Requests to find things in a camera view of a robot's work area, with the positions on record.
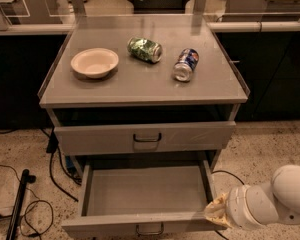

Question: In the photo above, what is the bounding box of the thin black cable loop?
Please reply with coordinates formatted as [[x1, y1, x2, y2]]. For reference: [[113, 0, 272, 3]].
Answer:
[[0, 162, 55, 240]]

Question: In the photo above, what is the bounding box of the black pole on floor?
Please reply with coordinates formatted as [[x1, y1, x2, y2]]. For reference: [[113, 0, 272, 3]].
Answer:
[[6, 169, 35, 240]]

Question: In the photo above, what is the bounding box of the white bowl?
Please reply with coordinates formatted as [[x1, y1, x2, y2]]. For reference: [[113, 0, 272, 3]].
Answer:
[[71, 48, 119, 79]]

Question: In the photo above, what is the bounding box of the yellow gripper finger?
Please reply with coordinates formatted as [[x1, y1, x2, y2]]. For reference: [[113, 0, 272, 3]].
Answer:
[[203, 193, 233, 228]]

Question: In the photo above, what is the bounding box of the black cable left floor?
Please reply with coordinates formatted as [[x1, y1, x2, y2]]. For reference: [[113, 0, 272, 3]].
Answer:
[[39, 127, 83, 202]]

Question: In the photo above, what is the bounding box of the blue soda can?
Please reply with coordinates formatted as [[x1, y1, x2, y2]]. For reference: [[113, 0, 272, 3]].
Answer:
[[172, 48, 199, 82]]

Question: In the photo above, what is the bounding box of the grey top drawer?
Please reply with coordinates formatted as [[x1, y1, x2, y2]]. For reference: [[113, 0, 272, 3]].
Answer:
[[54, 121, 236, 155]]

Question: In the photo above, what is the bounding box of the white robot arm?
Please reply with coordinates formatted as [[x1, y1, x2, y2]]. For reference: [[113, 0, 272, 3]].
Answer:
[[203, 165, 300, 230]]

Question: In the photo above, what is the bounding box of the grey drawer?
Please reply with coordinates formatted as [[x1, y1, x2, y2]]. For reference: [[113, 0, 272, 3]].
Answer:
[[62, 161, 222, 238], [54, 121, 236, 155]]

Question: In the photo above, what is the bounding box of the green soda can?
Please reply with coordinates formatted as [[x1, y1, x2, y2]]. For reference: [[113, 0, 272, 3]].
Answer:
[[127, 37, 163, 63]]

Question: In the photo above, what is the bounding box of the grey drawer cabinet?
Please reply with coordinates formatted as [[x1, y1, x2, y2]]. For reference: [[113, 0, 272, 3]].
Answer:
[[37, 13, 251, 158]]

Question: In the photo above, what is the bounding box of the black cable right floor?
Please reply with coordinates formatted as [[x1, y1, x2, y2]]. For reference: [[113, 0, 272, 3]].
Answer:
[[211, 169, 246, 240]]

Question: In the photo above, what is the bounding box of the white horizontal rail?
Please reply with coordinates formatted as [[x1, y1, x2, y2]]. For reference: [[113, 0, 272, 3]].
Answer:
[[0, 21, 300, 35]]

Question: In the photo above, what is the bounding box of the black cable floor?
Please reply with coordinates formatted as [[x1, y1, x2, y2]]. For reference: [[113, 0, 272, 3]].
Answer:
[[211, 169, 246, 240], [39, 127, 83, 202]]

